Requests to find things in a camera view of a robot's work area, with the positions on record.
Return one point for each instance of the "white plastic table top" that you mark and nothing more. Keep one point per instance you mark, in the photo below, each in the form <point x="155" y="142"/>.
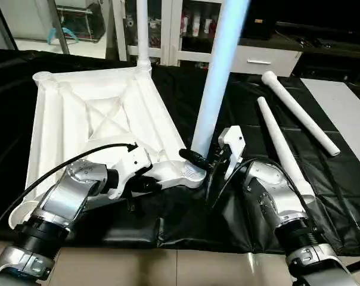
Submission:
<point x="96" y="113"/>

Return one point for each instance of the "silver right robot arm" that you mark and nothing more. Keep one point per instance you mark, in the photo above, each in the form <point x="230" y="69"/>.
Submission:
<point x="281" y="202"/>

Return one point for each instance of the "white glass door cabinet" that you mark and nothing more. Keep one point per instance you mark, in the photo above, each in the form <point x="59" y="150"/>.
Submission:
<point x="186" y="30"/>

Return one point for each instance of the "white drawer unit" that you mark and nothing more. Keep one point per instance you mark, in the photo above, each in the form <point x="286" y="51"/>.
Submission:
<point x="263" y="59"/>

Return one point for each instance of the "white side board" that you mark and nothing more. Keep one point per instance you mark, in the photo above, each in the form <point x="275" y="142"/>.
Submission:
<point x="347" y="119"/>

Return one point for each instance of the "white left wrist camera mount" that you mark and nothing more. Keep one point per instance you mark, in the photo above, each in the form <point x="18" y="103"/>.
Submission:
<point x="129" y="170"/>

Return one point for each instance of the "teal small stool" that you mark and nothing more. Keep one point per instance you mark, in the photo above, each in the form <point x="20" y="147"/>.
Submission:
<point x="62" y="36"/>

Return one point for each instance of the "black metal table leg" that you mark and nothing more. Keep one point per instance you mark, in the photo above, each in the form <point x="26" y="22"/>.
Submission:
<point x="359" y="264"/>

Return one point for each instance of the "white plastic table leg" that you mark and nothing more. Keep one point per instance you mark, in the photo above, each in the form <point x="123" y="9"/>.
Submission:
<point x="143" y="33"/>
<point x="219" y="77"/>
<point x="299" y="110"/>
<point x="281" y="143"/>

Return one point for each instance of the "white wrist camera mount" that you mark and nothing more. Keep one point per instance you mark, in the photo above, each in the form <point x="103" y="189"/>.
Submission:
<point x="129" y="170"/>
<point x="232" y="146"/>

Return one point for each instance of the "grey metal storage rack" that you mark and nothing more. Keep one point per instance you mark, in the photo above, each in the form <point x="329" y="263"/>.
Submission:
<point x="81" y="22"/>

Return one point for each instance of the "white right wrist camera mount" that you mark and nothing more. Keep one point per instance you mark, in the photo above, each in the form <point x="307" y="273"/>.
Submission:
<point x="232" y="146"/>

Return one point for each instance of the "black plastic mat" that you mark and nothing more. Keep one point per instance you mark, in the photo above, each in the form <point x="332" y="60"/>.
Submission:
<point x="192" y="220"/>

